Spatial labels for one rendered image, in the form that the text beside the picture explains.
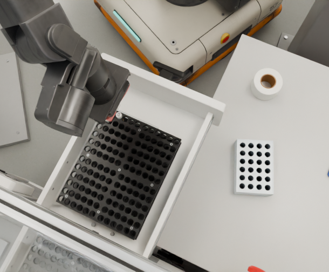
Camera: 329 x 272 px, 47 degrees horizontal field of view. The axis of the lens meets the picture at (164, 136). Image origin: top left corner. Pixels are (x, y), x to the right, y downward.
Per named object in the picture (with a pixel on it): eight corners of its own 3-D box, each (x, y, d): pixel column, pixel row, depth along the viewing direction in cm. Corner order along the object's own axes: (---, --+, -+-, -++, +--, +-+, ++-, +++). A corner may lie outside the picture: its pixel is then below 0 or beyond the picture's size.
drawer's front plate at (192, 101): (110, 73, 91) (101, 51, 80) (221, 120, 86) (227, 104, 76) (107, 79, 90) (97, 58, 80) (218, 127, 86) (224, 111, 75)
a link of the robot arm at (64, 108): (57, 17, 46) (22, 25, 51) (21, 102, 43) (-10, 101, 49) (123, 65, 54) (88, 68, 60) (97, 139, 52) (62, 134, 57)
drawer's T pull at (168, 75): (155, 62, 82) (154, 59, 81) (185, 75, 81) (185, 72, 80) (147, 76, 81) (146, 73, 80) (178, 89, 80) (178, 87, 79)
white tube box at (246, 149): (234, 142, 91) (237, 138, 87) (269, 144, 90) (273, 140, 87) (233, 194, 88) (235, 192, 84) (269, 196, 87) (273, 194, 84)
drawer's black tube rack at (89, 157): (111, 115, 86) (106, 106, 80) (181, 146, 83) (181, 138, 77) (64, 204, 81) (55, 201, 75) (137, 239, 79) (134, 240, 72)
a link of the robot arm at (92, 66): (104, 43, 52) (67, 35, 53) (87, 88, 50) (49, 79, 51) (115, 66, 59) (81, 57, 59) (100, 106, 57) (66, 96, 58)
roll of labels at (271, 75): (254, 102, 93) (257, 96, 89) (247, 77, 95) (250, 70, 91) (281, 97, 93) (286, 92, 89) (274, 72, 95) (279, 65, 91)
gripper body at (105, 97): (132, 74, 65) (124, 54, 58) (105, 126, 63) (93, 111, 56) (100, 61, 66) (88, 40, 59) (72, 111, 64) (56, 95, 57)
